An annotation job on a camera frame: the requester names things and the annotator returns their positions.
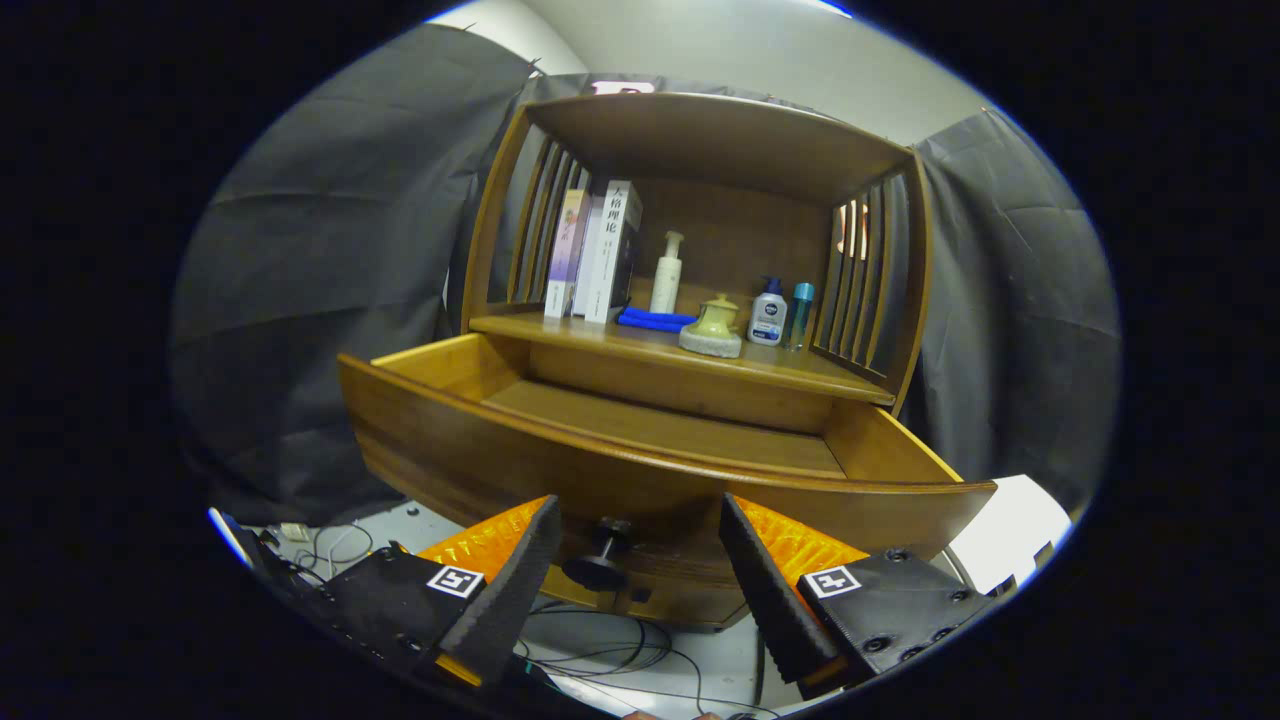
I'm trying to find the teal bottle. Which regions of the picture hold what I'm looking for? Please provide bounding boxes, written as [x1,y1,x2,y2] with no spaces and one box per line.
[787,282,816,351]

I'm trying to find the black cables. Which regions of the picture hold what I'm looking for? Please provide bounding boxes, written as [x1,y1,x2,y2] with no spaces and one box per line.
[290,520,771,716]

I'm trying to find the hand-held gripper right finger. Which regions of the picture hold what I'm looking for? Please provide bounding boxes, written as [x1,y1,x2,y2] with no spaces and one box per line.
[718,492,1003,702]

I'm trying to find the white lotion bottle blue cap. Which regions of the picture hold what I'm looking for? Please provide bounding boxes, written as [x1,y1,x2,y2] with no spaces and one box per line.
[747,277,789,347]

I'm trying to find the blue folded cloth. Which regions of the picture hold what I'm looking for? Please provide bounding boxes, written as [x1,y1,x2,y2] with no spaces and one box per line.
[617,306,698,333]

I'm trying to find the black backdrop cloth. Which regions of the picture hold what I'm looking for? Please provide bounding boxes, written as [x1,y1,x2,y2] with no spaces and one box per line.
[170,22,1123,526]

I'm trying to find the purple book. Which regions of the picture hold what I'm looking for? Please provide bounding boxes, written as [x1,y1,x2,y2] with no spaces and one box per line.
[543,188,593,320]

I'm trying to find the wooden cabinet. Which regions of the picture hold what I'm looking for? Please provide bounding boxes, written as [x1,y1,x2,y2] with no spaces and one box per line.
[460,92,936,633]

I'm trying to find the white flat board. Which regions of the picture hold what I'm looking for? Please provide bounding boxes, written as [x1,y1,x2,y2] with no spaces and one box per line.
[945,475,1073,593]

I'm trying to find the white and black book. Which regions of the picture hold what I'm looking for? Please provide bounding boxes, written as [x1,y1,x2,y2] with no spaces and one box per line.
[584,180,644,325]

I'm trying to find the wooden drawer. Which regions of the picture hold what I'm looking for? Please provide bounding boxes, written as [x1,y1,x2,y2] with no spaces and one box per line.
[338,332,999,593]

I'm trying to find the thin white book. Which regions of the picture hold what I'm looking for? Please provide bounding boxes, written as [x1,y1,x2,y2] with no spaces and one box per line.
[572,195,609,319]

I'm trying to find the white pump bottle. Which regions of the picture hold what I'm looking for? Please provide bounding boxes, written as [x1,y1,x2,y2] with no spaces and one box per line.
[650,231,686,315]

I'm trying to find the wooden countertop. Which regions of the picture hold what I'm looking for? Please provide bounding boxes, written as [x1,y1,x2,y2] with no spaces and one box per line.
[468,312,897,407]

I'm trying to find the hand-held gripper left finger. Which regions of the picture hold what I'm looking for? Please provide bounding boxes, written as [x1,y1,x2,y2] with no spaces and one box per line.
[318,494,564,691]

